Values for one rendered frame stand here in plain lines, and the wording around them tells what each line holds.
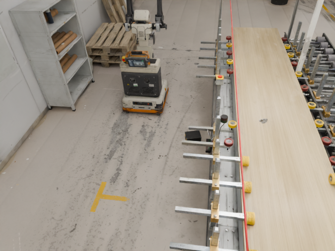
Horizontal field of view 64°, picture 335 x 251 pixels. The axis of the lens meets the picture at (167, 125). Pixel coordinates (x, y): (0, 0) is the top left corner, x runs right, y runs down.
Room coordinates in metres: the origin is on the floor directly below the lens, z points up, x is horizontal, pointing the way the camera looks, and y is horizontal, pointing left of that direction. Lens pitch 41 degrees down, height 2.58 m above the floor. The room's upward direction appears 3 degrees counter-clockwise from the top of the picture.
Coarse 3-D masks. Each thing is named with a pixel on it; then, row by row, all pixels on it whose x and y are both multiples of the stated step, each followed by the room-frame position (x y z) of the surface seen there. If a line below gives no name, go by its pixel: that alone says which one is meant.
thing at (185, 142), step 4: (184, 140) 1.75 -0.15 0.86; (188, 140) 1.75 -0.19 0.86; (184, 144) 1.73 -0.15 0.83; (188, 144) 1.72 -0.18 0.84; (192, 144) 1.71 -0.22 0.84; (196, 144) 1.71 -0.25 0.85; (200, 144) 1.70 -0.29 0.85; (204, 144) 1.69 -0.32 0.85; (208, 144) 1.69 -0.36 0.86; (212, 144) 1.68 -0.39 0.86; (220, 144) 1.67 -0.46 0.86
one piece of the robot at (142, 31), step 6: (132, 24) 3.69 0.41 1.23; (138, 24) 3.67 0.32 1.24; (144, 24) 3.66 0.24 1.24; (150, 24) 3.65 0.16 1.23; (132, 30) 3.67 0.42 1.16; (138, 30) 3.66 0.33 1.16; (144, 30) 3.64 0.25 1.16; (150, 30) 3.63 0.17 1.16; (138, 36) 3.65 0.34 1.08; (144, 36) 3.63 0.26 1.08; (144, 42) 3.69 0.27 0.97; (138, 48) 3.71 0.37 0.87; (144, 48) 3.69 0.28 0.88; (150, 48) 3.68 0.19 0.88; (150, 54) 3.67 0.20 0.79
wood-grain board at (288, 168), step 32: (256, 32) 3.99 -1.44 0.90; (256, 64) 3.01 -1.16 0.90; (288, 64) 2.96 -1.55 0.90; (256, 96) 2.32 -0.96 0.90; (288, 96) 2.29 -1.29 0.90; (256, 128) 1.82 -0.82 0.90; (288, 128) 1.79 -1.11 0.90; (256, 160) 1.43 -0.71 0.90; (288, 160) 1.42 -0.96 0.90; (320, 160) 1.40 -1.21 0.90; (256, 192) 1.13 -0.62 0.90; (288, 192) 1.12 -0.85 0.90; (320, 192) 1.10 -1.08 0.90; (256, 224) 0.89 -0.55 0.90; (288, 224) 0.87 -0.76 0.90; (320, 224) 0.86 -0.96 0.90
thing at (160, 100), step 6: (162, 84) 3.64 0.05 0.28; (162, 90) 3.47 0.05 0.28; (126, 96) 3.36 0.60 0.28; (132, 96) 3.35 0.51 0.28; (138, 96) 3.34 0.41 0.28; (144, 96) 3.33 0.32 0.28; (162, 96) 3.33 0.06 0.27; (126, 102) 3.27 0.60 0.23; (156, 102) 3.19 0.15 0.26; (162, 102) 3.28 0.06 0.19; (126, 108) 3.28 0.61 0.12; (132, 108) 3.26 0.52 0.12; (138, 108) 3.24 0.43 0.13; (144, 108) 3.22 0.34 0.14; (150, 108) 3.21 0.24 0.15; (156, 108) 3.20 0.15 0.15; (162, 108) 3.23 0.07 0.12
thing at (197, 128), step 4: (188, 128) 1.97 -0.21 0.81; (192, 128) 1.96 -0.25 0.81; (196, 128) 1.95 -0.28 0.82; (200, 128) 1.95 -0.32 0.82; (204, 128) 1.94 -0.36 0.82; (208, 128) 1.94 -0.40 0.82; (212, 128) 1.93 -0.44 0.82; (224, 128) 1.92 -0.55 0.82; (228, 128) 1.92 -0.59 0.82; (232, 128) 1.92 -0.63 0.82; (232, 132) 1.89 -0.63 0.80
